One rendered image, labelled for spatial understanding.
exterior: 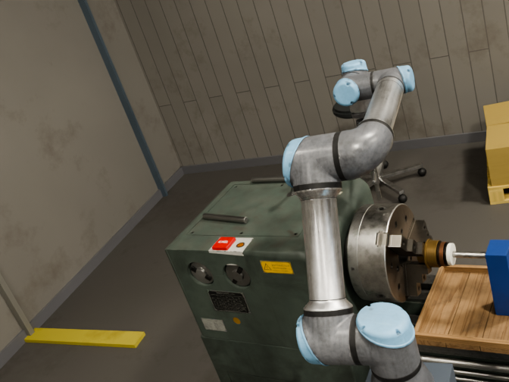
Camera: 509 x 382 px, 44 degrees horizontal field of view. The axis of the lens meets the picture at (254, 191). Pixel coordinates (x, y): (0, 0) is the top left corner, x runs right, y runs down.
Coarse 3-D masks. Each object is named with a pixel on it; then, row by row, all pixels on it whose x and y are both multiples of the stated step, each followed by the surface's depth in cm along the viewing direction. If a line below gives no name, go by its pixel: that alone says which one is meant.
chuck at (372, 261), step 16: (368, 208) 200; (400, 208) 199; (368, 224) 193; (384, 224) 191; (400, 224) 198; (368, 240) 191; (368, 256) 190; (384, 256) 187; (400, 256) 205; (416, 256) 210; (368, 272) 191; (384, 272) 188; (400, 272) 197; (368, 288) 194; (384, 288) 191; (400, 288) 197
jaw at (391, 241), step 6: (378, 234) 191; (384, 234) 190; (378, 240) 190; (384, 240) 189; (390, 240) 189; (396, 240) 188; (402, 240) 188; (408, 240) 191; (414, 240) 192; (378, 246) 189; (390, 246) 189; (396, 246) 188; (402, 246) 188; (408, 246) 190; (414, 246) 192; (420, 246) 191; (396, 252) 194; (402, 252) 193; (408, 252) 192; (414, 252) 191; (420, 252) 191
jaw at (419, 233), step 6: (414, 222) 207; (420, 222) 206; (414, 228) 204; (420, 228) 203; (426, 228) 207; (408, 234) 203; (414, 234) 202; (420, 234) 201; (426, 234) 201; (420, 240) 199
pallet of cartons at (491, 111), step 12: (492, 108) 438; (504, 108) 432; (492, 120) 422; (504, 120) 416; (492, 132) 407; (504, 132) 401; (492, 144) 392; (504, 144) 387; (492, 156) 390; (504, 156) 387; (492, 168) 394; (504, 168) 391; (492, 180) 398; (504, 180) 395; (492, 192) 400; (492, 204) 404
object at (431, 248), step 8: (432, 240) 194; (440, 240) 195; (424, 248) 192; (432, 248) 191; (440, 248) 191; (424, 256) 192; (432, 256) 191; (440, 256) 190; (432, 264) 192; (440, 264) 192
